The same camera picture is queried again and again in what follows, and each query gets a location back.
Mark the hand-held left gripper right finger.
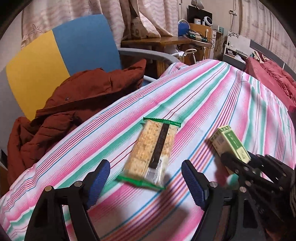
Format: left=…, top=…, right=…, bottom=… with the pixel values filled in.
left=181, top=159, right=266, bottom=241

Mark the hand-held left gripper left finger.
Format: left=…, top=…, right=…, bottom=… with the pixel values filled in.
left=24, top=159, right=111, bottom=241

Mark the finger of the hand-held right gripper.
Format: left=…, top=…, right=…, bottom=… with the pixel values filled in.
left=246, top=151, right=281, bottom=172
left=220, top=152, right=255, bottom=188

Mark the green tea box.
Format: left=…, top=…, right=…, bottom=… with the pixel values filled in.
left=210, top=125, right=252, bottom=175

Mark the cracker packet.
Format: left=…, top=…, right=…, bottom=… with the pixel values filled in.
left=116, top=117, right=181, bottom=191

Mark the striped tablecloth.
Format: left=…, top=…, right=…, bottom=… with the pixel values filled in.
left=0, top=59, right=296, bottom=241

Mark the brown padded jacket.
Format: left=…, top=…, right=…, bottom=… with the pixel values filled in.
left=7, top=59, right=147, bottom=186

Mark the red blanket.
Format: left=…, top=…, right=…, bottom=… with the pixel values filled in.
left=245, top=52, right=296, bottom=107

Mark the grey bed headboard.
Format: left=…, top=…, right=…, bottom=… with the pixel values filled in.
left=250, top=39, right=296, bottom=76

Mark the white bedside shelf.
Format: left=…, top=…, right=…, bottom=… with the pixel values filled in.
left=223, top=31, right=250, bottom=70

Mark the wooden cabinet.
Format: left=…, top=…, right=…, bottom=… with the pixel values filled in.
left=188, top=23, right=213, bottom=61

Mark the pale patterned curtain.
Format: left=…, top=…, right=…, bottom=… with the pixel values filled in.
left=233, top=0, right=296, bottom=61

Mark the blue round object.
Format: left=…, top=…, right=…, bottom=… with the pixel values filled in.
left=178, top=20, right=190, bottom=37

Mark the wooden desk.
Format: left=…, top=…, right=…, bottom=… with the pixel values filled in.
left=121, top=36, right=214, bottom=70

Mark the grey yellow blue chair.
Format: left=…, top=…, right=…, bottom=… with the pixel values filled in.
left=0, top=14, right=181, bottom=151

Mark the black monitor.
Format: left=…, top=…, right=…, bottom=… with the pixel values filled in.
left=187, top=5, right=213, bottom=24

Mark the printed cardboard box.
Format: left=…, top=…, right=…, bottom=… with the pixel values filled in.
left=131, top=16, right=162, bottom=39

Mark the starfish print curtain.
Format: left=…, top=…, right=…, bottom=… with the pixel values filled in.
left=21, top=0, right=178, bottom=50

